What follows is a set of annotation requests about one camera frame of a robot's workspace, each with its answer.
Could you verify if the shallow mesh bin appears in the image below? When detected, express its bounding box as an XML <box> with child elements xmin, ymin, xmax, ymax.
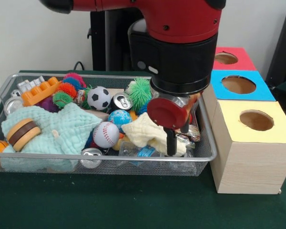
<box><xmin>0</xmin><ymin>73</ymin><xmax>218</xmax><ymax>177</ymax></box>

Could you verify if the silver drink can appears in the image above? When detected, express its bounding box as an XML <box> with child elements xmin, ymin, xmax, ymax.
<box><xmin>109</xmin><ymin>92</ymin><xmax>133</xmax><ymax>111</ymax></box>
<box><xmin>80</xmin><ymin>147</ymin><xmax>103</xmax><ymax>169</ymax></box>

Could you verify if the white baseball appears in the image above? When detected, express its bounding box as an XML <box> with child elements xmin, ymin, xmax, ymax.
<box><xmin>92</xmin><ymin>121</ymin><xmax>120</xmax><ymax>148</ymax></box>

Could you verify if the small soccer ball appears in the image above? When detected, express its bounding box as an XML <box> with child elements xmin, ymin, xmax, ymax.
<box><xmin>87</xmin><ymin>86</ymin><xmax>112</xmax><ymax>111</ymax></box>

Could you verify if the cream yellow cloth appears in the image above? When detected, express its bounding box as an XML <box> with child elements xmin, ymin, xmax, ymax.
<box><xmin>121</xmin><ymin>112</ymin><xmax>187</xmax><ymax>157</ymax></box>

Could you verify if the wooden box with three holes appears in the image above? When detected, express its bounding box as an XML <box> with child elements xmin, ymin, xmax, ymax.
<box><xmin>201</xmin><ymin>47</ymin><xmax>286</xmax><ymax>195</ymax></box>

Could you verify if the green spiky ball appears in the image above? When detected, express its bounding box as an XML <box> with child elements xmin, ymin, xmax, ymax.
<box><xmin>127</xmin><ymin>78</ymin><xmax>153</xmax><ymax>112</ymax></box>

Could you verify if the mint green cloth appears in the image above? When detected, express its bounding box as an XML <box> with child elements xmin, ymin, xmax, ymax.
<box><xmin>1</xmin><ymin>103</ymin><xmax>103</xmax><ymax>172</ymax></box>

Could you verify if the toy hamburger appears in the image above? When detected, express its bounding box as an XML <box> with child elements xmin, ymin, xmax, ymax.
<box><xmin>6</xmin><ymin>118</ymin><xmax>41</xmax><ymax>153</ymax></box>

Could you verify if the dark green table cloth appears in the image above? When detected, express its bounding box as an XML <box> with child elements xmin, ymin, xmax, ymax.
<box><xmin>0</xmin><ymin>69</ymin><xmax>286</xmax><ymax>229</ymax></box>

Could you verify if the orange toy brick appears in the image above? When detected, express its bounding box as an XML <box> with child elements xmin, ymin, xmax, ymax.
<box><xmin>20</xmin><ymin>76</ymin><xmax>62</xmax><ymax>107</ymax></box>

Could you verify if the blue globe ball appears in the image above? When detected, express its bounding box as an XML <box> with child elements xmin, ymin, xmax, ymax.
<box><xmin>107</xmin><ymin>109</ymin><xmax>132</xmax><ymax>133</ymax></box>

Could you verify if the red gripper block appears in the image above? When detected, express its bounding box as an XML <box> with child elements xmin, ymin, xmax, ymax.
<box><xmin>147</xmin><ymin>97</ymin><xmax>190</xmax><ymax>157</ymax></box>

